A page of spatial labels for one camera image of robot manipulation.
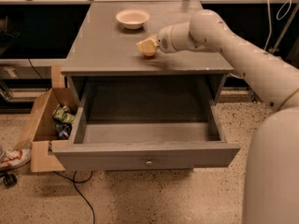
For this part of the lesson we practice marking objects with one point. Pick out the grey wooden cabinet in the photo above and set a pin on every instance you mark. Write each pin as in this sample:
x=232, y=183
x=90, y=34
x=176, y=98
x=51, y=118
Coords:
x=105, y=66

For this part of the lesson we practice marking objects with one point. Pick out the white and red sneaker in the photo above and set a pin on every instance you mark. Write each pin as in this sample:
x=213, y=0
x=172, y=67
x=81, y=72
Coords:
x=13, y=159

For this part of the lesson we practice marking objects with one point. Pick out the dark blue snack bag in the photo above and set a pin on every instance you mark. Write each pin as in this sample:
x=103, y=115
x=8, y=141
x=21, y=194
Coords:
x=63, y=130

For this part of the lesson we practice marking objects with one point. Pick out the open cardboard box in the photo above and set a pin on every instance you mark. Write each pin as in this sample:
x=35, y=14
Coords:
x=39, y=131

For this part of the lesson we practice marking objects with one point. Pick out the green snack bag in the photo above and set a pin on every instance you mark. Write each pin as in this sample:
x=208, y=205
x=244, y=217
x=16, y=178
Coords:
x=63, y=114

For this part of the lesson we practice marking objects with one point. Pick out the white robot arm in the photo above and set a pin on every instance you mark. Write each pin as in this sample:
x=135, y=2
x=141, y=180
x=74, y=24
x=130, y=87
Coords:
x=271, y=187

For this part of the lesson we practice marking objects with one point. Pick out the grey open top drawer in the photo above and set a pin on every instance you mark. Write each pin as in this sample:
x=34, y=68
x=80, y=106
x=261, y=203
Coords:
x=116, y=139

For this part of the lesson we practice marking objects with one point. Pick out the orange fruit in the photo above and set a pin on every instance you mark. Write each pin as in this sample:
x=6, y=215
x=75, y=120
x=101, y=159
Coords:
x=149, y=53

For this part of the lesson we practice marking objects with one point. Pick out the black caster wheel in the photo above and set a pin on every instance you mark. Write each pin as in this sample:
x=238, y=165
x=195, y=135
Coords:
x=9, y=180

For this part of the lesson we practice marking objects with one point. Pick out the white paper bowl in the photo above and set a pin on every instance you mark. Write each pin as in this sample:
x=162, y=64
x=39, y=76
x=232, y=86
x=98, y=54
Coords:
x=132, y=19

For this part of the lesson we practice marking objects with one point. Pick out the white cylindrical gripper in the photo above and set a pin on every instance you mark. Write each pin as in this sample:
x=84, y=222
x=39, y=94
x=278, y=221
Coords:
x=163, y=40

